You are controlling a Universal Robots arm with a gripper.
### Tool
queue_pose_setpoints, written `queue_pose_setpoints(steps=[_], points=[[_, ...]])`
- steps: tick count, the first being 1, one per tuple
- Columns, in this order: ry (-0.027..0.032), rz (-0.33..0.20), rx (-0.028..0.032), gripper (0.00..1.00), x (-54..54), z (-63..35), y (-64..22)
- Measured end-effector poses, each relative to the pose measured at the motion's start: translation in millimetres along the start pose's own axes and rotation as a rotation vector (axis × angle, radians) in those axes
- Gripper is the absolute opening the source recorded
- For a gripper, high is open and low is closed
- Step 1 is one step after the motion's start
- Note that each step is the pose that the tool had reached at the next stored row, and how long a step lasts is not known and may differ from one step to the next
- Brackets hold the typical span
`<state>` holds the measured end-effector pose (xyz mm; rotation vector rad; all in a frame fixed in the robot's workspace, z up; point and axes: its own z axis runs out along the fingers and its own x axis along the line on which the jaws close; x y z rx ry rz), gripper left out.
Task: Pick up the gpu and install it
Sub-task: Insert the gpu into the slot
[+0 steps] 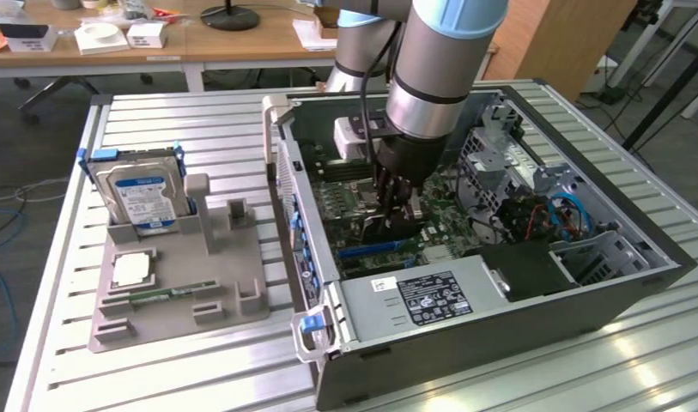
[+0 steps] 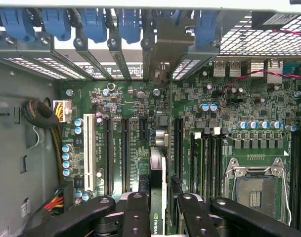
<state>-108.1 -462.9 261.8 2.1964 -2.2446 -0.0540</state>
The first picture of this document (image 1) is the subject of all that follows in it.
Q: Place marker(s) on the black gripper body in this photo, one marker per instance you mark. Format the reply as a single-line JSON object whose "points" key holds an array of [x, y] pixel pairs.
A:
{"points": [[412, 159]]}

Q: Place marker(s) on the black green graphics card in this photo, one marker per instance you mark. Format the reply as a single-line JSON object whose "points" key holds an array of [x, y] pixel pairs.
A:
{"points": [[384, 234]]}

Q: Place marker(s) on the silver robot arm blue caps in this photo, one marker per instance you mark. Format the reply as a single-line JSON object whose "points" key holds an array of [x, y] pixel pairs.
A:
{"points": [[441, 64]]}

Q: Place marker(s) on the CPU socket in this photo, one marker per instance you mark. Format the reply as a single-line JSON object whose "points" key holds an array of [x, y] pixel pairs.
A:
{"points": [[362, 193]]}

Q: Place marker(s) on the green motherboard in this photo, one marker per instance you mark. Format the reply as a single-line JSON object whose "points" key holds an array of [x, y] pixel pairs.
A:
{"points": [[447, 214]]}

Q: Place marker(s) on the RAM slot black latches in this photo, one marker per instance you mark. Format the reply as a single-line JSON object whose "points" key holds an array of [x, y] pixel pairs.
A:
{"points": [[352, 174], [350, 167]]}

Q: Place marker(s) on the blue expansion slot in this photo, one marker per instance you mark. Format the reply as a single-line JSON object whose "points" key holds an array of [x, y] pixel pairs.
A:
{"points": [[372, 250]]}

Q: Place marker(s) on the silver chipset heat sink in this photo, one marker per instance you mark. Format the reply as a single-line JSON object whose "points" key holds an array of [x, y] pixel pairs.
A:
{"points": [[441, 254]]}

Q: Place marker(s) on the perforated metal drive cage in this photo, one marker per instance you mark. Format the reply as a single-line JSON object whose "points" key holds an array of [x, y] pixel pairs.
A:
{"points": [[487, 171]]}

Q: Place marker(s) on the long black expansion slot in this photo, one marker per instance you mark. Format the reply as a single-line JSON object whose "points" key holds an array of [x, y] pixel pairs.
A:
{"points": [[377, 267]]}

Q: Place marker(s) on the black case lock latch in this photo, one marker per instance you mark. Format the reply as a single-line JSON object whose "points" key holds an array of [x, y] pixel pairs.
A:
{"points": [[297, 165]]}

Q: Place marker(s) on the grey power supply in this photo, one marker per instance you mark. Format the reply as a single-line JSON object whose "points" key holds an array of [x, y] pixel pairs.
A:
{"points": [[384, 300]]}

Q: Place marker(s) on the black plastic shroud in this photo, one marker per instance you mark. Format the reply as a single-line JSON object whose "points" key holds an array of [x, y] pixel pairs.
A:
{"points": [[527, 270]]}

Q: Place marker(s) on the blue case release tab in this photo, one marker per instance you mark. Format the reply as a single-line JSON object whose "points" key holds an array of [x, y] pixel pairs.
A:
{"points": [[312, 324]]}

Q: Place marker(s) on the white paper stack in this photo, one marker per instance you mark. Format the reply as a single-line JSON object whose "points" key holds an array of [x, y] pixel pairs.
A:
{"points": [[314, 36]]}

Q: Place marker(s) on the black open PC case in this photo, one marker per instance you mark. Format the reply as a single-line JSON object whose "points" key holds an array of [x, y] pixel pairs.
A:
{"points": [[497, 352]]}

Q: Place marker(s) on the metal disk bay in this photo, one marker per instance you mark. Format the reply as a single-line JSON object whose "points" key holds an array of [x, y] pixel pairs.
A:
{"points": [[607, 257]]}

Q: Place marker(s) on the wooden cabinet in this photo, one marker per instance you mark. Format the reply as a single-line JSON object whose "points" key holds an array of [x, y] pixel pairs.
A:
{"points": [[555, 43]]}

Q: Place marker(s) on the black power adapter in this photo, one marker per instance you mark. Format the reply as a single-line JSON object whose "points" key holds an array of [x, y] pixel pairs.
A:
{"points": [[611, 96]]}

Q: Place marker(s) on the wooden desk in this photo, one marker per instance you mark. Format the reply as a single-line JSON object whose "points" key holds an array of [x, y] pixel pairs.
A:
{"points": [[240, 47]]}

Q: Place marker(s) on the hard disk blue label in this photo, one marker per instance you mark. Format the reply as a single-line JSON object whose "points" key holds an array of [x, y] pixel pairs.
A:
{"points": [[142, 201]]}

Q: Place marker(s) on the grey parts rack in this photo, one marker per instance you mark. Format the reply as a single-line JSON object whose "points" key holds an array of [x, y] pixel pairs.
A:
{"points": [[177, 296]]}

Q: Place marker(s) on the green RAM stick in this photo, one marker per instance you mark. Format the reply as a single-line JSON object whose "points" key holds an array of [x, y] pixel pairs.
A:
{"points": [[174, 292]]}

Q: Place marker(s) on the black round lamp base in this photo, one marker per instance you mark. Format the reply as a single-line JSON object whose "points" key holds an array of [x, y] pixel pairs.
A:
{"points": [[232, 19]]}

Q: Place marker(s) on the black stand pole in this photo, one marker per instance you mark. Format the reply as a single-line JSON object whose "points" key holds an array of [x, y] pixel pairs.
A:
{"points": [[669, 96]]}

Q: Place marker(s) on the silver CPU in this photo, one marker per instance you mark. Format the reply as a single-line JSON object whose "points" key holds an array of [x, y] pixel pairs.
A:
{"points": [[133, 270]]}

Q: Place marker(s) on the small white box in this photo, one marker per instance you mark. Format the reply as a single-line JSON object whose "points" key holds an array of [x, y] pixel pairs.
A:
{"points": [[146, 36]]}

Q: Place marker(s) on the black office chair base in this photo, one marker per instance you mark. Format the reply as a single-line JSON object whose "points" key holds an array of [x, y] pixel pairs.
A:
{"points": [[33, 116]]}

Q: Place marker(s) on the white box dark lid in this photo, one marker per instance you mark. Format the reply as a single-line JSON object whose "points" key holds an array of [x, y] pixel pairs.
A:
{"points": [[30, 43]]}

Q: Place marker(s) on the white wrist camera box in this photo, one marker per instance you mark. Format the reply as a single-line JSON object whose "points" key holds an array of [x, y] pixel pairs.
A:
{"points": [[349, 141]]}

